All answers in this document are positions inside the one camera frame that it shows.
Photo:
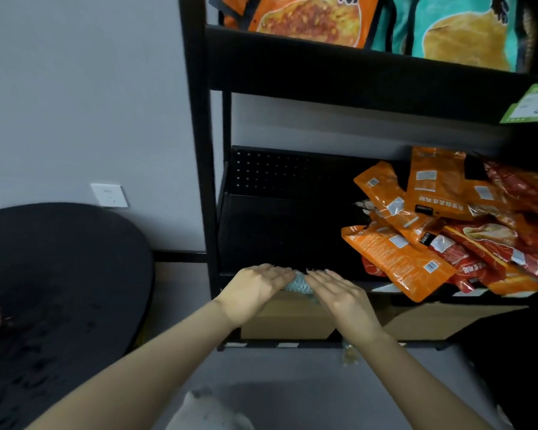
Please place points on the person's right hand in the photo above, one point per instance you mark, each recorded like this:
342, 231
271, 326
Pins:
347, 308

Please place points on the person's left hand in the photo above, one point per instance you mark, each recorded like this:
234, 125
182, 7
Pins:
246, 293

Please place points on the person's right fingers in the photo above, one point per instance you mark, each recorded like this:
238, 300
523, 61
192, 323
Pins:
323, 282

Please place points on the person's left fingers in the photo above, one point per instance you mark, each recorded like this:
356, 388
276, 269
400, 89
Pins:
275, 276

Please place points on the light blue patterned packet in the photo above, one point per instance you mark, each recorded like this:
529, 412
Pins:
299, 284

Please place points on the person's left forearm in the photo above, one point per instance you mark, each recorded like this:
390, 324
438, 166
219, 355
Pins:
152, 367

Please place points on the person's right forearm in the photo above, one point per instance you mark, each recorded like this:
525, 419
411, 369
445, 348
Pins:
412, 385

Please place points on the brown cardboard box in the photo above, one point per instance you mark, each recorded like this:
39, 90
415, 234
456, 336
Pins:
444, 322
287, 317

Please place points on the clear plastic wrapper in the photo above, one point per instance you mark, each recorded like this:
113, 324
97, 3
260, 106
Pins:
349, 353

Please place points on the orange snack packet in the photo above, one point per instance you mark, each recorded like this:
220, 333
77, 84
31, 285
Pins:
390, 199
435, 183
399, 259

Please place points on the white bag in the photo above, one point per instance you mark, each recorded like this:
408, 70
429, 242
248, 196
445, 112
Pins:
206, 414

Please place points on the pile of red packets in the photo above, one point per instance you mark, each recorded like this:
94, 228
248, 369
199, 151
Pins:
506, 241

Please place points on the black metal shelf rack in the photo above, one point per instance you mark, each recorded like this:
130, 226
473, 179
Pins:
340, 78

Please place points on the black round cushioned chair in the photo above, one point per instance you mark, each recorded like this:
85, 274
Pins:
58, 286

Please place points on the large orange snack bag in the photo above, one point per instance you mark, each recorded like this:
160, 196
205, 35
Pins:
309, 17

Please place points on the green price label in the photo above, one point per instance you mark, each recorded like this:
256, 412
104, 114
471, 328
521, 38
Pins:
531, 105

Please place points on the large teal snack bag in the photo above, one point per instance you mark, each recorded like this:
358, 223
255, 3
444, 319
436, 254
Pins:
457, 26

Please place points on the white wall socket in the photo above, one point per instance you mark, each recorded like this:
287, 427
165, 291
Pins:
109, 195

